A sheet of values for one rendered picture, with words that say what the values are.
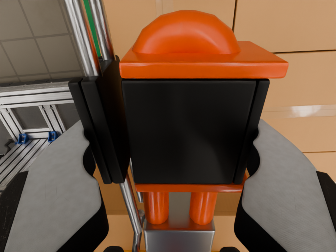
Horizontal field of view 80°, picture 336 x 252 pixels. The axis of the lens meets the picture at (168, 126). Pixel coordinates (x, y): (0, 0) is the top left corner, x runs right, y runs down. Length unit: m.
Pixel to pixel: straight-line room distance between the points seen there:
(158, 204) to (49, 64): 1.30
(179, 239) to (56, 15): 1.25
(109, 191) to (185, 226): 0.31
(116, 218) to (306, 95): 0.70
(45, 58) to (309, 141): 1.39
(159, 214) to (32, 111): 1.21
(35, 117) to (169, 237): 1.23
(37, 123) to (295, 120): 1.28
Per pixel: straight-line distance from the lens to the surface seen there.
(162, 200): 0.17
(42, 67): 1.45
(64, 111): 1.25
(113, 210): 0.45
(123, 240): 0.52
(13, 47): 1.50
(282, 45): 0.73
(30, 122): 1.40
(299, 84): 0.80
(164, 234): 0.20
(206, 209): 0.18
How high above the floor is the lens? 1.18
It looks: 57 degrees down
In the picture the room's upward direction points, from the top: 179 degrees counter-clockwise
